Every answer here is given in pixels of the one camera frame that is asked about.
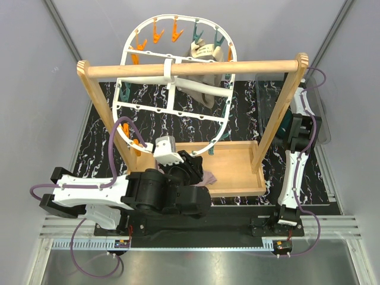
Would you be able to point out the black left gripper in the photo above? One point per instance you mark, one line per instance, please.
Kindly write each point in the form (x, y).
(192, 165)

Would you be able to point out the pink sock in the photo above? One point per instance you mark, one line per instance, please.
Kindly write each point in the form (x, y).
(208, 178)

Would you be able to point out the white round clip hanger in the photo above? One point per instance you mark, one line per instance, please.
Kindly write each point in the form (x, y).
(172, 82)

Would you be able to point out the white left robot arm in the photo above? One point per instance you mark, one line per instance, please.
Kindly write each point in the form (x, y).
(172, 190)

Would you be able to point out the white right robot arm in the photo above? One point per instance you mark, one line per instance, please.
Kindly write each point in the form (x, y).
(299, 140)

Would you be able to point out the dark green sock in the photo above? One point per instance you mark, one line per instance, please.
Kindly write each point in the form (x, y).
(286, 122)

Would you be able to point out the clear plastic bin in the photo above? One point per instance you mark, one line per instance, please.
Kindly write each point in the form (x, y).
(268, 88)

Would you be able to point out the beige sock pair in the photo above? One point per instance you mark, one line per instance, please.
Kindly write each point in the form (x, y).
(201, 50)

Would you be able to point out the wooden hanging rack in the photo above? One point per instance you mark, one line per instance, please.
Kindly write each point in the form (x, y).
(296, 68)

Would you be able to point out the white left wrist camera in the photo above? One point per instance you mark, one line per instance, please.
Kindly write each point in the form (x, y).
(165, 151)

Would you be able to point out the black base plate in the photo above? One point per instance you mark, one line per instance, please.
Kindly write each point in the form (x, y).
(223, 227)

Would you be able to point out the slotted cable duct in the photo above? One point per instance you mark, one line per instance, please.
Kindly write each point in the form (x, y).
(265, 245)

